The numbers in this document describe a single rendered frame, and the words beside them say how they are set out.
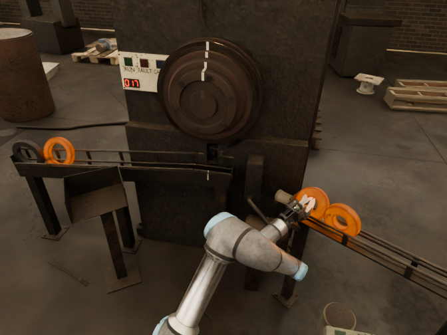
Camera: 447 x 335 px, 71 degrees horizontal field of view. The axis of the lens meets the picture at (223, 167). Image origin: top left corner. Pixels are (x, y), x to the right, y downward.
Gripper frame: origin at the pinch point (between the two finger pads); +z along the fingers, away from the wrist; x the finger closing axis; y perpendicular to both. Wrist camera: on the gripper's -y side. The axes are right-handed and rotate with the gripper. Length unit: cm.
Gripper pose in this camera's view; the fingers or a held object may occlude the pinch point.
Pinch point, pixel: (312, 200)
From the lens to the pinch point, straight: 149.8
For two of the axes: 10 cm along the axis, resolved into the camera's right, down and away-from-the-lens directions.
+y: -1.5, -6.9, -7.1
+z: 7.6, -5.4, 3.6
